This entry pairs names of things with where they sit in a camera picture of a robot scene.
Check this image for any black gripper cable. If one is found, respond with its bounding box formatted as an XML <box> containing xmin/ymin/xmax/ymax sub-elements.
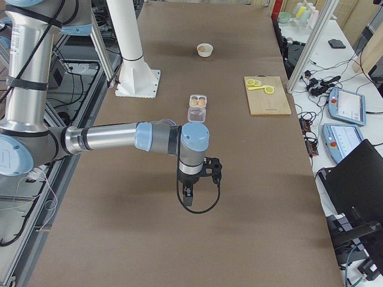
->
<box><xmin>175</xmin><ymin>167</ymin><xmax>221</xmax><ymax>214</ymax></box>

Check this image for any white paper bowl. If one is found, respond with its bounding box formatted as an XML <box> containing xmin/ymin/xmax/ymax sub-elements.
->
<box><xmin>196</xmin><ymin>43</ymin><xmax>214</xmax><ymax>57</ymax></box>

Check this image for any clear plastic egg box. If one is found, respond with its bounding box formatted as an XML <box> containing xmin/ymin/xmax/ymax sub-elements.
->
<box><xmin>187</xmin><ymin>94</ymin><xmax>208</xmax><ymax>123</ymax></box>

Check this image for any aluminium frame post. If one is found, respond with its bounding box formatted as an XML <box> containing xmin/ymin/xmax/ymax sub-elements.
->
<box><xmin>286</xmin><ymin>0</ymin><xmax>339</xmax><ymax>94</ymax></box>

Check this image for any blue teach pendant far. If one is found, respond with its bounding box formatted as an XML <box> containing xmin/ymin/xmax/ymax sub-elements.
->
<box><xmin>328</xmin><ymin>87</ymin><xmax>366</xmax><ymax>126</ymax></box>

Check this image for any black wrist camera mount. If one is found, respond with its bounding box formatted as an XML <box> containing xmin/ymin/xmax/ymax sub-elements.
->
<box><xmin>203</xmin><ymin>157</ymin><xmax>223</xmax><ymax>187</ymax></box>

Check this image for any blue teach pendant near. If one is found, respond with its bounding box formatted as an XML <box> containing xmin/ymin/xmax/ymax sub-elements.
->
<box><xmin>322</xmin><ymin>124</ymin><xmax>364</xmax><ymax>164</ymax></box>

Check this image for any wooden cutting board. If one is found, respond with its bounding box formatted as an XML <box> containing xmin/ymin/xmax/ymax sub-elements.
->
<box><xmin>244</xmin><ymin>76</ymin><xmax>291</xmax><ymax>116</ymax></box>

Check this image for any white pillar with base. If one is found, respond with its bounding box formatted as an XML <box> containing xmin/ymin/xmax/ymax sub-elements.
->
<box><xmin>107</xmin><ymin>0</ymin><xmax>161</xmax><ymax>99</ymax></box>

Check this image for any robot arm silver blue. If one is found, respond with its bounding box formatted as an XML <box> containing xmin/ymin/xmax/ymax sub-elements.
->
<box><xmin>1</xmin><ymin>1</ymin><xmax>213</xmax><ymax>209</ymax></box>

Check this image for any blue teach pendant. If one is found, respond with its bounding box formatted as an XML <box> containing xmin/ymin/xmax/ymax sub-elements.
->
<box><xmin>322</xmin><ymin>124</ymin><xmax>364</xmax><ymax>164</ymax></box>
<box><xmin>328</xmin><ymin>87</ymin><xmax>366</xmax><ymax>126</ymax></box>

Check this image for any black small pad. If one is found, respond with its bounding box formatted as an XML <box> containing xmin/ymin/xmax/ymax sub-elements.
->
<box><xmin>327</xmin><ymin>39</ymin><xmax>346</xmax><ymax>49</ymax></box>

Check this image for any lemon slice pair lower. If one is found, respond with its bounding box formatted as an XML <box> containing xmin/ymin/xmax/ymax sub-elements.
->
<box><xmin>246</xmin><ymin>79</ymin><xmax>255</xmax><ymax>86</ymax></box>

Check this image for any black monitor back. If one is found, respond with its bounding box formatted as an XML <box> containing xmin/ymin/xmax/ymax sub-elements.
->
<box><xmin>320</xmin><ymin>139</ymin><xmax>382</xmax><ymax>268</ymax></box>

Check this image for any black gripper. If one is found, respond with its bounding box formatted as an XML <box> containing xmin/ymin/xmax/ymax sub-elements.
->
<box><xmin>177</xmin><ymin>172</ymin><xmax>199</xmax><ymax>206</ymax></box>

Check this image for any lemon slice single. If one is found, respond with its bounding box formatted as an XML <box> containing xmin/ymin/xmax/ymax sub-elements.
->
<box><xmin>264</xmin><ymin>86</ymin><xmax>275</xmax><ymax>94</ymax></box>

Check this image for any yellow toy knife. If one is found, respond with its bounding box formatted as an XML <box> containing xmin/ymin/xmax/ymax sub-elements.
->
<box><xmin>248</xmin><ymin>86</ymin><xmax>267</xmax><ymax>90</ymax></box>

